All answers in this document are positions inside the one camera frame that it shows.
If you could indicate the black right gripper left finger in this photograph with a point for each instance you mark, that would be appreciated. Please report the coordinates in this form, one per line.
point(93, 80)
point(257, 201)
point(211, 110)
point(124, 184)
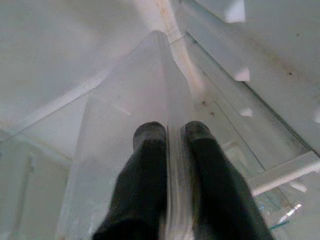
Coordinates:
point(145, 180)

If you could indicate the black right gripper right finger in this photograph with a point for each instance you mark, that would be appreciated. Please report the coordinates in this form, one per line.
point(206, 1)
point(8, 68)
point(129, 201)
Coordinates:
point(217, 185)

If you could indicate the clear plastic fridge bin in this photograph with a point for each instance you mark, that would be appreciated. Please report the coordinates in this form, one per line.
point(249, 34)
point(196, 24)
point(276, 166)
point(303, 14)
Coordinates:
point(140, 82)

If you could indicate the white fridge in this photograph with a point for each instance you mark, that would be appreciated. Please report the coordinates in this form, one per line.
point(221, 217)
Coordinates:
point(50, 50)

